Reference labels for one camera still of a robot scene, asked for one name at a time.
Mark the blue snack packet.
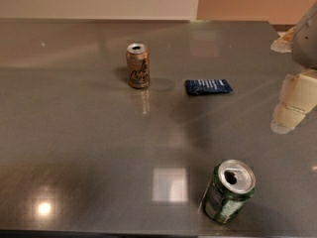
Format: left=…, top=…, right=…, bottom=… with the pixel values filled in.
left=184, top=79, right=233, bottom=95

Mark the orange soda can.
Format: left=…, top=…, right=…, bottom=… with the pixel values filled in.
left=126, top=43, right=150, bottom=89

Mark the green soda can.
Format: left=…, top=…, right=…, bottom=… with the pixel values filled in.
left=201, top=160, right=256, bottom=224

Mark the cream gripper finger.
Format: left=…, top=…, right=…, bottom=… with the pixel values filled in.
left=270, top=27, right=295, bottom=54
left=270, top=69, right=317, bottom=134

